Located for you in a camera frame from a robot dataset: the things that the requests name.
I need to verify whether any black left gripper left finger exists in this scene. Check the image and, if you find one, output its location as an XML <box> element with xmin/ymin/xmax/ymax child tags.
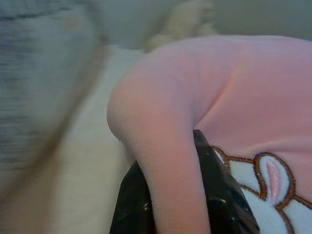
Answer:
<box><xmin>109</xmin><ymin>160</ymin><xmax>158</xmax><ymax>234</ymax></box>

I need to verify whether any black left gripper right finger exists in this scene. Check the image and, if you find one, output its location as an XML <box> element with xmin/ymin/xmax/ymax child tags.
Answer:
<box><xmin>192</xmin><ymin>129</ymin><xmax>261</xmax><ymax>234</ymax></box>

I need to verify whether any pink rabbit plush pillow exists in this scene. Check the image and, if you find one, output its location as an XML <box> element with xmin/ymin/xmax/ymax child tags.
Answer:
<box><xmin>106</xmin><ymin>35</ymin><xmax>312</xmax><ymax>234</ymax></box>

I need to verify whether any cream bed sheet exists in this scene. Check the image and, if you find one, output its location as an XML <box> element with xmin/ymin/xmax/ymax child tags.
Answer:
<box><xmin>0</xmin><ymin>43</ymin><xmax>152</xmax><ymax>234</ymax></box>

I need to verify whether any grey ribbed cushion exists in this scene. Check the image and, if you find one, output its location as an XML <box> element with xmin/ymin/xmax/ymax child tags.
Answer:
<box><xmin>0</xmin><ymin>0</ymin><xmax>108</xmax><ymax>174</ymax></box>

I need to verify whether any white fluffy plush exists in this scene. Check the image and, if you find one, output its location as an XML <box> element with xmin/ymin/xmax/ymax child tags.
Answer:
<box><xmin>143</xmin><ymin>0</ymin><xmax>220</xmax><ymax>51</ymax></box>

